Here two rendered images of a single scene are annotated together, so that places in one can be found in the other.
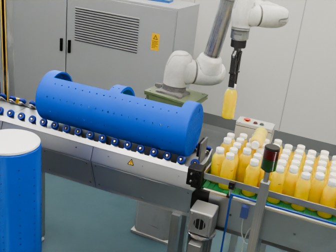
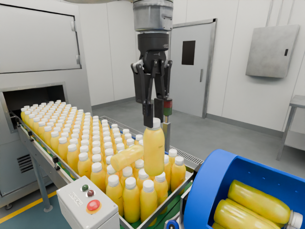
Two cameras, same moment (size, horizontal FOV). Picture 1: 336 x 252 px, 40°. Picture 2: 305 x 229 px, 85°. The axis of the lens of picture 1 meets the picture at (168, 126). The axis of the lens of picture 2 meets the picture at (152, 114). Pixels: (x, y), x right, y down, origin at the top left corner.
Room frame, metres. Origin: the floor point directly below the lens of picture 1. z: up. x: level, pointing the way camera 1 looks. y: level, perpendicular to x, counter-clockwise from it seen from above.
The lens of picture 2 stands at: (2.68, -0.13, 1.52)
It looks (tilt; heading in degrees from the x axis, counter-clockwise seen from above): 20 degrees down; 202
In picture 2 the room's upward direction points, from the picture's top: straight up
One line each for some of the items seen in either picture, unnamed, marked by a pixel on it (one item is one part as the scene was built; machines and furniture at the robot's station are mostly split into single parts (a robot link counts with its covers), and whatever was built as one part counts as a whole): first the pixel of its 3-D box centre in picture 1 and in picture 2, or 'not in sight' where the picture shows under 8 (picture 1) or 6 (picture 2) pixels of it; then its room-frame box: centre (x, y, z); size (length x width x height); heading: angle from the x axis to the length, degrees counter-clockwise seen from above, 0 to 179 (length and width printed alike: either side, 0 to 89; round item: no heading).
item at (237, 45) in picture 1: (237, 48); (153, 53); (2.27, -0.30, 1.52); 0.08 x 0.07 x 0.09; 160
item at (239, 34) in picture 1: (239, 33); (153, 20); (2.27, -0.30, 1.59); 0.09 x 0.09 x 0.06
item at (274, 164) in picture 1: (269, 163); (167, 110); (1.71, -0.43, 1.18); 0.06 x 0.06 x 0.05
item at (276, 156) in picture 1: (271, 153); (167, 103); (1.71, -0.43, 1.23); 0.06 x 0.06 x 0.04
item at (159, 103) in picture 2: (232, 80); (158, 110); (2.24, -0.29, 1.36); 0.03 x 0.01 x 0.07; 70
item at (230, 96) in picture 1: (229, 102); (154, 148); (2.26, -0.30, 1.24); 0.07 x 0.07 x 0.16
